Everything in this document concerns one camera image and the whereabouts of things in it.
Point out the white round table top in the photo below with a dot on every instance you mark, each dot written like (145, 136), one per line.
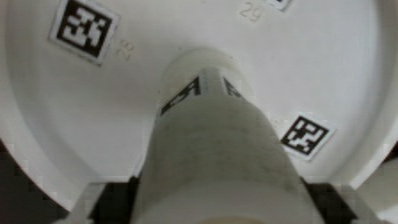
(87, 50)

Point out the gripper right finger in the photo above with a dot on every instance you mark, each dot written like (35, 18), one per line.
(341, 204)

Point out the white cylindrical table leg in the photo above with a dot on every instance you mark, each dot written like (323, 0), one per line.
(220, 178)

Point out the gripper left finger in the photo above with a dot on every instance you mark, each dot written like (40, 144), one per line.
(106, 203)

